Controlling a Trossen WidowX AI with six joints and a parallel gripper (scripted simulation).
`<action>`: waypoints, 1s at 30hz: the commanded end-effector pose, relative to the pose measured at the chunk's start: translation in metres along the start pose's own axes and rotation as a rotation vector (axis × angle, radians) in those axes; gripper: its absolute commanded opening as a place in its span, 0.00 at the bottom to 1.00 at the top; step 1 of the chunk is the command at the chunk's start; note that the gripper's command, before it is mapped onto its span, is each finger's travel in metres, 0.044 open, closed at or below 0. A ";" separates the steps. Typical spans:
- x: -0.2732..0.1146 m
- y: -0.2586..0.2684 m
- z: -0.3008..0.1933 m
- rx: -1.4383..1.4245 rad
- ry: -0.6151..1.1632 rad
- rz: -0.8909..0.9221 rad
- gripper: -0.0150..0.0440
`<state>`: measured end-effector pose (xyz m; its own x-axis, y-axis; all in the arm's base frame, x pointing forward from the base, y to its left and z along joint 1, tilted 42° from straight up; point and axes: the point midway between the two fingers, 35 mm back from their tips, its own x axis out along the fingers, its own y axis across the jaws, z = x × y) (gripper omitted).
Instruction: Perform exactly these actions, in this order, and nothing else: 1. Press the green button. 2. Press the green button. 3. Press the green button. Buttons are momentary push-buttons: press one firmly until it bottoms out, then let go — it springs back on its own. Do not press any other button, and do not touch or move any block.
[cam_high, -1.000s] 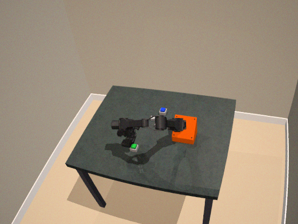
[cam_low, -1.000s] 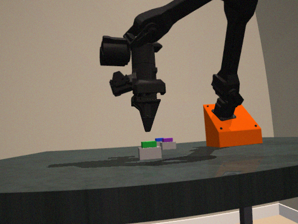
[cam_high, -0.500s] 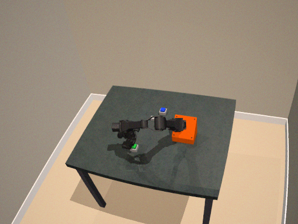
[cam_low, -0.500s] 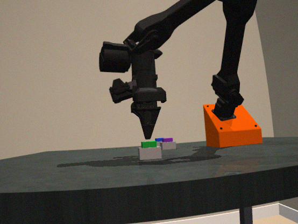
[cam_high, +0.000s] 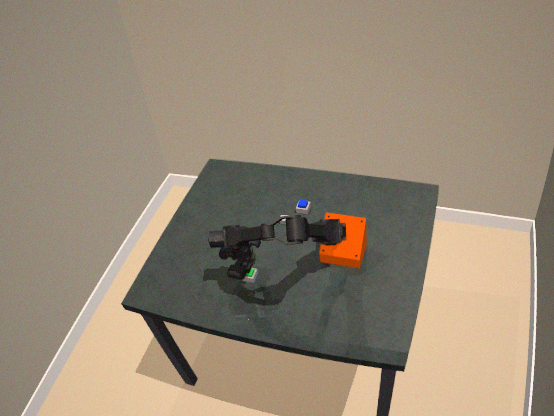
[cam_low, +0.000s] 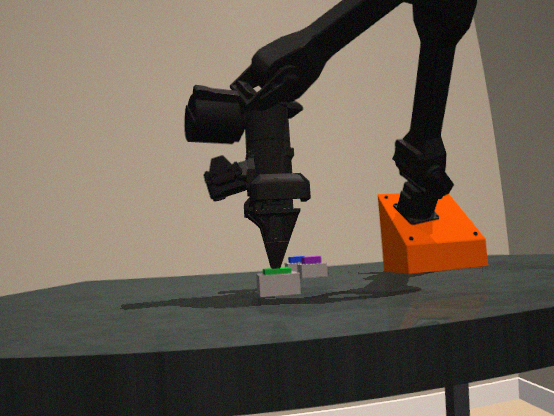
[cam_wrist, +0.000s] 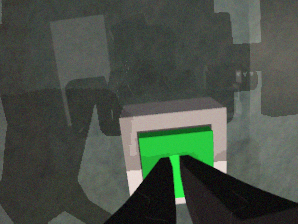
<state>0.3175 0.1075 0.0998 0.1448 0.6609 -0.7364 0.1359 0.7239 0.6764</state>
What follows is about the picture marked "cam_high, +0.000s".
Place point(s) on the green button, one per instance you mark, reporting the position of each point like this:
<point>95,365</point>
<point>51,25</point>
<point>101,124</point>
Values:
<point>251,276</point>

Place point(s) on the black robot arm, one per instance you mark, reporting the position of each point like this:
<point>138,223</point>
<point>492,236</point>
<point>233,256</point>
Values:
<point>329,232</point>

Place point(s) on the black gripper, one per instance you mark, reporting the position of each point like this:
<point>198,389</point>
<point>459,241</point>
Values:
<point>245,258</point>

